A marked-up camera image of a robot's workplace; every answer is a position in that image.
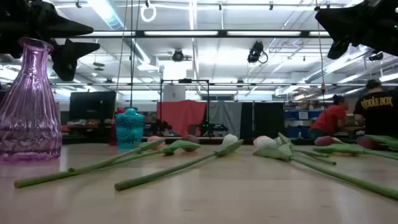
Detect black camera with cable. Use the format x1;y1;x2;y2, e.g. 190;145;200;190
247;40;269;65

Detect black stand frame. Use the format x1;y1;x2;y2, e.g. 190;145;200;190
159;78;211;138

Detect black monitor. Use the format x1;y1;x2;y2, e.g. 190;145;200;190
68;90;117;121

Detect thin hanging cable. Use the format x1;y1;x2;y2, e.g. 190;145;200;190
115;0;129;94
129;0;134;108

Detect grey cloth screen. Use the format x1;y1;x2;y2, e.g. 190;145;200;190
207;101;243;138

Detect person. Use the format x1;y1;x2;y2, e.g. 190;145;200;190
307;95;349;141
353;79;398;139

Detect black aluminium table frame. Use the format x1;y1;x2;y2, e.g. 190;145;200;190
61;136;398;147

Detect black overhead light bar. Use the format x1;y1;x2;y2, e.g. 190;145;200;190
55;29;332;39

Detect red glass vase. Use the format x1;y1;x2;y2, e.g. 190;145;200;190
108;107;126;146

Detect teal glass vase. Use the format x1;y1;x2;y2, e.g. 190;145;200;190
115;107;146;149

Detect purple ribbed glass vase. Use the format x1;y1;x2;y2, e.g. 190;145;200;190
0;37;63;162

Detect pink artificial tulip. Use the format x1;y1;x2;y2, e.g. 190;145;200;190
67;136;166;174

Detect white hanging ring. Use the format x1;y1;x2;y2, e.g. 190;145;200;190
140;4;157;23

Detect blue storage bin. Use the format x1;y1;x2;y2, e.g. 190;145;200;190
284;109;320;121

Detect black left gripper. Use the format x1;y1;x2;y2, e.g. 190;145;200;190
0;0;101;82

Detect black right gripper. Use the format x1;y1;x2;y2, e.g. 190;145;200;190
315;0;398;60

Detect red cloth screen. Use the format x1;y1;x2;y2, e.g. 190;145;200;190
156;99;208;137

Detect dark red artificial tulip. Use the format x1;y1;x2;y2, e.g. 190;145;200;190
313;136;398;161
14;134;202;189
356;134;398;153

